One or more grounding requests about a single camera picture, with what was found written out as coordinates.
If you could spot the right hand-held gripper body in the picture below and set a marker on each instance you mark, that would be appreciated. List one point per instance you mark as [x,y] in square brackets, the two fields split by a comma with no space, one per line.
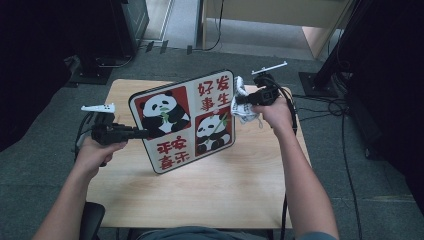
[266,95]

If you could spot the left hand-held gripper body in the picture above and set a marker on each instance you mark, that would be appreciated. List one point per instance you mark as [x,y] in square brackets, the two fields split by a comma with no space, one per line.
[106,133]

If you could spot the white grey patterned cloth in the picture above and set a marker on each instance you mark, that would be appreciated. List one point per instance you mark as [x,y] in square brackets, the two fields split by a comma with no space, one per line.
[245,113]

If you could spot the panda picture board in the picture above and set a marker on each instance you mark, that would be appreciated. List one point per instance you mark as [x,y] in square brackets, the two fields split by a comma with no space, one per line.
[186,133]

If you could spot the person's right hand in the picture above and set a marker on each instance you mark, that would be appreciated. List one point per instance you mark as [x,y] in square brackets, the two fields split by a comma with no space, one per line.
[278,115]

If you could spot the person's left hand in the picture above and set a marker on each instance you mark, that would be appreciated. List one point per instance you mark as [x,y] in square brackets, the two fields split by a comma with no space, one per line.
[93,155]

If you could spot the black metal stand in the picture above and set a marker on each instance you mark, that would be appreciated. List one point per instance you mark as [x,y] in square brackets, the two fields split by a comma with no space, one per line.
[320,83]

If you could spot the black stand base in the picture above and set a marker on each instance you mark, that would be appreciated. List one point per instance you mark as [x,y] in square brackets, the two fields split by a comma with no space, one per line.
[90,71]

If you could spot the light wooden desk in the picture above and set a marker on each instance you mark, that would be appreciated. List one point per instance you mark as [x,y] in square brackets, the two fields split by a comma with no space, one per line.
[276,11]

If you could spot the black chair armrest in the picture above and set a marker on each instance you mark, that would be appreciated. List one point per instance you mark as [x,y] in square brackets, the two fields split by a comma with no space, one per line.
[91,223]

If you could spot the black cabinet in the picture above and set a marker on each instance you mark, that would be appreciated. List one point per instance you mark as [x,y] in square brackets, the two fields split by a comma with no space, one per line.
[131,23]

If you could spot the person's blue-grey clothing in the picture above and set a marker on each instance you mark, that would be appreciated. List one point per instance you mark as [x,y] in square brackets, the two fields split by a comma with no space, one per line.
[200,234]

